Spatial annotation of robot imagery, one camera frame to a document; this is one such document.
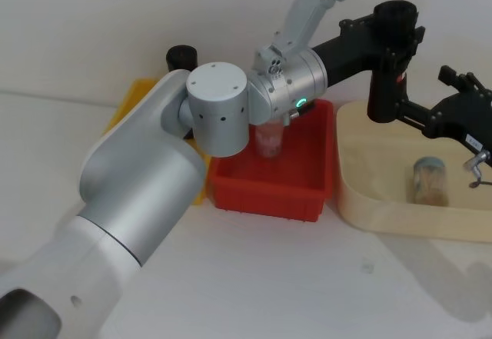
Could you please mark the yellow plastic bin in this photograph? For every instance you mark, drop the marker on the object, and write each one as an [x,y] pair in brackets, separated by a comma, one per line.
[132,93]

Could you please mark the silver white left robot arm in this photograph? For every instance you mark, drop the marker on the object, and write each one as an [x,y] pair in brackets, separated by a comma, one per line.
[134,170]

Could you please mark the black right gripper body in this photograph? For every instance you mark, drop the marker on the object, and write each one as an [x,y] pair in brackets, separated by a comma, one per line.
[465,118]

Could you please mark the white table cloth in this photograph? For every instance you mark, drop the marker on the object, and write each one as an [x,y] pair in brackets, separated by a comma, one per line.
[269,277]

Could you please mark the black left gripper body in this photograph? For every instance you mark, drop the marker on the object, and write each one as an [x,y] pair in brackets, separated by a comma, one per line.
[346,56]

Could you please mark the clear jar with contents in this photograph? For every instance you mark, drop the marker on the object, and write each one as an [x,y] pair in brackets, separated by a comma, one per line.
[430,181]

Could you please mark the black round cylinder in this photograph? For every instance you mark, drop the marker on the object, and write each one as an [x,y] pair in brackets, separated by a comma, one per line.
[180,57]

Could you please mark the clear plastic cup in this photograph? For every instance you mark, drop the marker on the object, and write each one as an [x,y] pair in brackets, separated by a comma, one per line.
[270,141]

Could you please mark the cream shallow tray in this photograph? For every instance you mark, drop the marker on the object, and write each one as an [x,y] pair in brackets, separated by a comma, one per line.
[369,185]

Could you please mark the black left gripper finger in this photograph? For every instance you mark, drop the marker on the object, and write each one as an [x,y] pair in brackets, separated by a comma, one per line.
[397,16]
[384,97]

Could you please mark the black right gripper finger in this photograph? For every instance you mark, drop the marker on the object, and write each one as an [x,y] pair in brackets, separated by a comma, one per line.
[463,81]
[421,118]

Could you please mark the red plastic bin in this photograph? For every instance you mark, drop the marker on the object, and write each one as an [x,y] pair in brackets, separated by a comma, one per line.
[269,197]

